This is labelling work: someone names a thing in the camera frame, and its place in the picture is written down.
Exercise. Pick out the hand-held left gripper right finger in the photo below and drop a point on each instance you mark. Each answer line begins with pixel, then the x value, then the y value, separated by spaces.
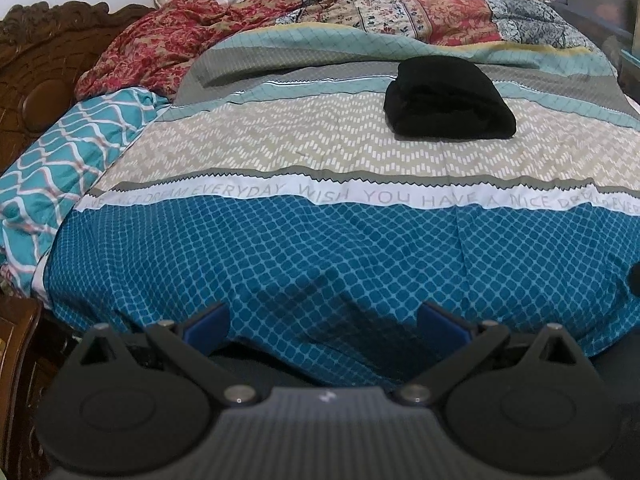
pixel 437 319

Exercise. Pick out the black pants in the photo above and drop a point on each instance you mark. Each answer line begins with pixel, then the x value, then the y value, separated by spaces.
pixel 445 100

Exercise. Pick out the carved wooden headboard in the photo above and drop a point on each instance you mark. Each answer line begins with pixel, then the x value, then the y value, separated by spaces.
pixel 40 60

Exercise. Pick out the patterned striped bedsheet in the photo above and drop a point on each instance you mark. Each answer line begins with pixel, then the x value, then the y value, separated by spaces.
pixel 300 240

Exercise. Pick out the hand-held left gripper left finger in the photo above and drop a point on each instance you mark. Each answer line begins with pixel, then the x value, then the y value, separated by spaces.
pixel 207 321

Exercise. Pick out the wooden bedside table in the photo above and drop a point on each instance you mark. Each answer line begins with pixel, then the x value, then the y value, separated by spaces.
pixel 25 385

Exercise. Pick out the teal lattice pillow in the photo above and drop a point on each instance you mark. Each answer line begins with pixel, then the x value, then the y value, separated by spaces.
pixel 65 160

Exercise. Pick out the red floral blanket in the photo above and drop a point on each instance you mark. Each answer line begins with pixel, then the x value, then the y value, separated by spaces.
pixel 165 40

